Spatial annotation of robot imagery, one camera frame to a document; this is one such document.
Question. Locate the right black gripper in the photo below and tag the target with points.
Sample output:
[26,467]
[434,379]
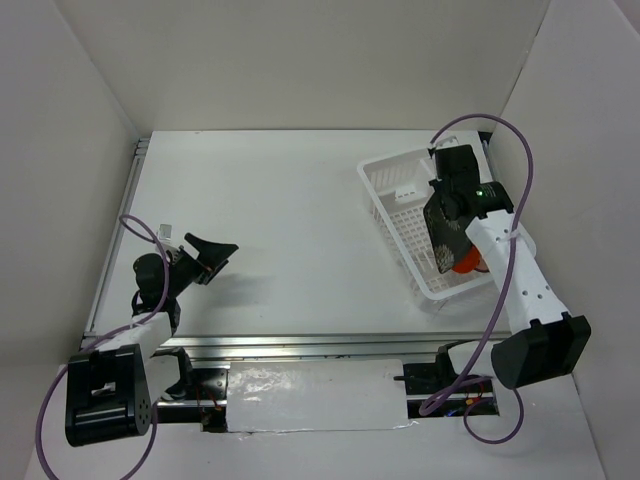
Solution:
[441,183]

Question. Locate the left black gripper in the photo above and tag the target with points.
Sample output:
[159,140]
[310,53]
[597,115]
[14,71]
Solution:
[212,257]

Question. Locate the black square floral plate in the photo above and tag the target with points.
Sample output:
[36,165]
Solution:
[448,238]

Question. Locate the orange round plate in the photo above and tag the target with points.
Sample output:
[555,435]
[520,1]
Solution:
[469,262]

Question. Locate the white sunburst pattern plate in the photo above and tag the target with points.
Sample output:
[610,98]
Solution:
[482,267]

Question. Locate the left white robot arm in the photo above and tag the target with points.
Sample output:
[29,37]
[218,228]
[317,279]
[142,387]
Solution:
[112,388]

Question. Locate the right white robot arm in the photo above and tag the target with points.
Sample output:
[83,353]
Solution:
[546,341]

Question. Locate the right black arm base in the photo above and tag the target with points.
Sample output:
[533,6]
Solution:
[421,380]

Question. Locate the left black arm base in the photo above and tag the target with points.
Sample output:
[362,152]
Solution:
[199,397]

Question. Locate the white plastic dish rack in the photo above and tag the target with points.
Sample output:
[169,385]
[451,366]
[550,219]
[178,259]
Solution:
[396,189]

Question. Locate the white foil covered panel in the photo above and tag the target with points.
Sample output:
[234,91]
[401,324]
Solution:
[327,395]

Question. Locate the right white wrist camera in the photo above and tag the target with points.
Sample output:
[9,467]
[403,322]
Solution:
[446,142]

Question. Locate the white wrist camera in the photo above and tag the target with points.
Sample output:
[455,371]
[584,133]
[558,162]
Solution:
[446,142]
[167,237]

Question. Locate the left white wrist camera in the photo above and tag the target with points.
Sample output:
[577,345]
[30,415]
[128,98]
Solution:
[167,237]

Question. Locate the aluminium frame rail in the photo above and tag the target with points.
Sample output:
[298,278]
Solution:
[313,275]

